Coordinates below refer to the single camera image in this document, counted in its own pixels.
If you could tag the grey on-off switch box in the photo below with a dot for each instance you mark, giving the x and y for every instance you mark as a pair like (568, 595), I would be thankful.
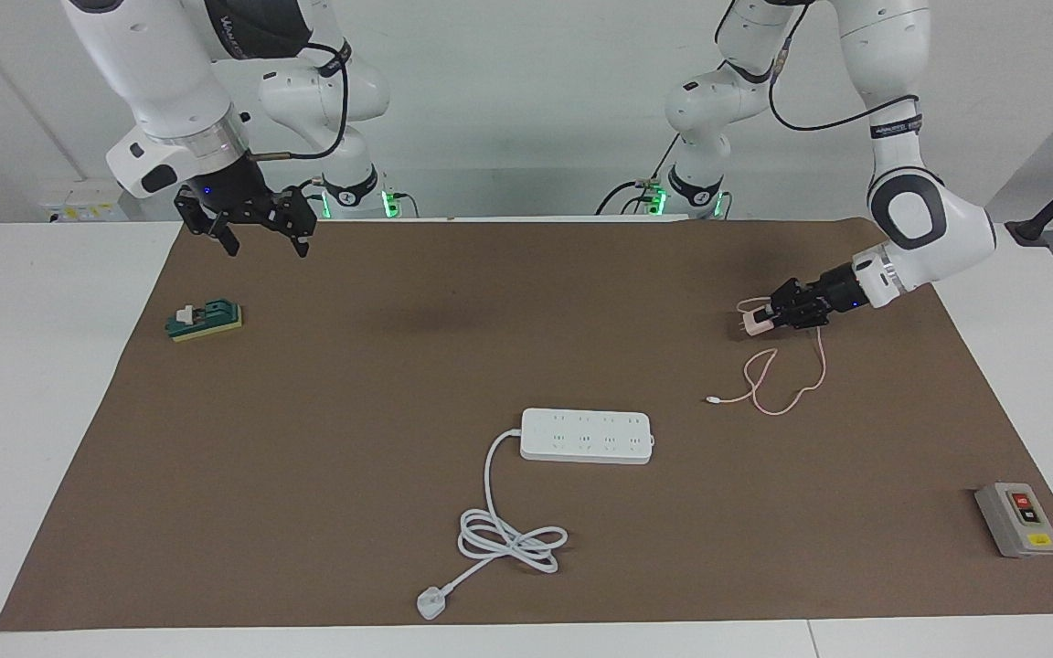
(1015, 525)

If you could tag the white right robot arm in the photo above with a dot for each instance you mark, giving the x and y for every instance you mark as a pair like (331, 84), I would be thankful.
(161, 73)

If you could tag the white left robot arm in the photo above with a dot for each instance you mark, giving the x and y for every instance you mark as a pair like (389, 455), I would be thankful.
(929, 219)

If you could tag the pink charger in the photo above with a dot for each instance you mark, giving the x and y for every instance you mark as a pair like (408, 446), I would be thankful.
(758, 323)

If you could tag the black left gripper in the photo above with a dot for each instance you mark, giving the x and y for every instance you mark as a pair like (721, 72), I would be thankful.
(824, 297)

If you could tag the white wall socket box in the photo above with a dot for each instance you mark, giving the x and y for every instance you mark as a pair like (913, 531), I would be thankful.
(79, 208)

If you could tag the green knife switch block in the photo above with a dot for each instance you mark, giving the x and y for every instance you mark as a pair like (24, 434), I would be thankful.
(211, 318)

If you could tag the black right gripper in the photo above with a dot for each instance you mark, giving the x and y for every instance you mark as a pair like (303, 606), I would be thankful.
(243, 201)

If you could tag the brown table mat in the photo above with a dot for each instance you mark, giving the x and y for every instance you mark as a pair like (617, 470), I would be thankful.
(353, 411)

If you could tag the white power strip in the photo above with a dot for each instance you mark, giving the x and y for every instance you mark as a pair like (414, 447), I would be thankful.
(581, 439)

